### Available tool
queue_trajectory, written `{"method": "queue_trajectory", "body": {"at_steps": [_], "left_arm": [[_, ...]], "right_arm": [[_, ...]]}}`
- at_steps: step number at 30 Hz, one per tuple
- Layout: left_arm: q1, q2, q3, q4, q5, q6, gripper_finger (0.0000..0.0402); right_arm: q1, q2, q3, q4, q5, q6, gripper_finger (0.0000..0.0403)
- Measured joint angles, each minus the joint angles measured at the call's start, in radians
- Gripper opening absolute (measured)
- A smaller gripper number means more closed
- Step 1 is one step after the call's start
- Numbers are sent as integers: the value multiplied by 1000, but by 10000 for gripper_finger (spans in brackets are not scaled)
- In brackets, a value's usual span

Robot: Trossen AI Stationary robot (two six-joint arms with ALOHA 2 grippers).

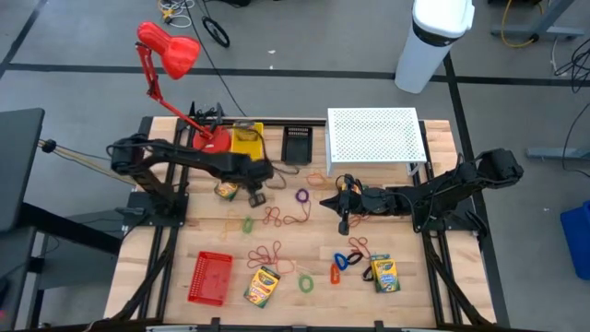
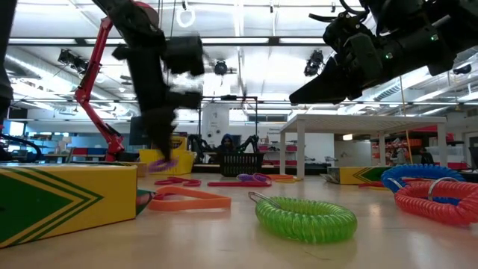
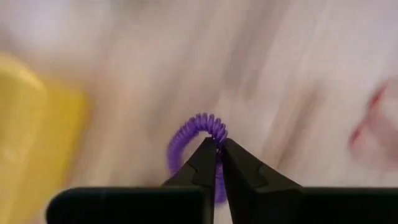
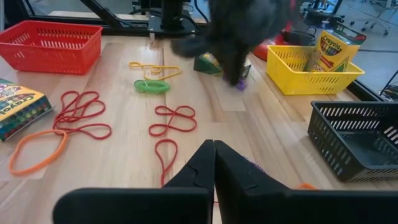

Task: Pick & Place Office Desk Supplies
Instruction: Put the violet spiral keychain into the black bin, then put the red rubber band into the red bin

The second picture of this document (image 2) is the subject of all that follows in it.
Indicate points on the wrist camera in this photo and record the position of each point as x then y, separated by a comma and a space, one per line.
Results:
366, 56
185, 56

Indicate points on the red desk lamp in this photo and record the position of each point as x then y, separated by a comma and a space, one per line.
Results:
88, 74

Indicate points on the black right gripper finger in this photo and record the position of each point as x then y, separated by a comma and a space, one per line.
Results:
353, 96
328, 82

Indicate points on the yellow rubber band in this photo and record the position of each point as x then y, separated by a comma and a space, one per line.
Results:
287, 181

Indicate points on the white perforated shelf riser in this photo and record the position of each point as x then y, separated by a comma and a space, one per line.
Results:
354, 123

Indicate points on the wide orange rubber band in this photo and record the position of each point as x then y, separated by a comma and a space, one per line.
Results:
194, 204

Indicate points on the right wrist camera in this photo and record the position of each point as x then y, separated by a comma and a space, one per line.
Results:
366, 56

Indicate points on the black ceiling spotlight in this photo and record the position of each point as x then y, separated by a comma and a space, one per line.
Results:
462, 69
313, 61
220, 68
72, 60

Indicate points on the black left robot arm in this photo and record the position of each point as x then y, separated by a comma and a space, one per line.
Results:
127, 18

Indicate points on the yellow plastic basket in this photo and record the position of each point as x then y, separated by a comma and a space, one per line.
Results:
185, 162

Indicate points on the black plastic basket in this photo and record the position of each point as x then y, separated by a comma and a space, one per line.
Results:
241, 164

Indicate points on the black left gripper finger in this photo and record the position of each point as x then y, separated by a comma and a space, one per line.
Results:
151, 130
168, 130

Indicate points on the black computer monitor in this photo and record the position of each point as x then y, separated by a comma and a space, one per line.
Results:
135, 130

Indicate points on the thin orange rubber band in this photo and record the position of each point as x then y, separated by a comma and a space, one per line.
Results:
280, 176

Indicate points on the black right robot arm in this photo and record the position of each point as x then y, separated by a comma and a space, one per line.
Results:
429, 33

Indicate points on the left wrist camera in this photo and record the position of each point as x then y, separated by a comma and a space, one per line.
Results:
185, 56

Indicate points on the person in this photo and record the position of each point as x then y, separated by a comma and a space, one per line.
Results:
426, 158
227, 143

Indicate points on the thin yellow pole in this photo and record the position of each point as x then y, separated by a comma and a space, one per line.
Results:
406, 119

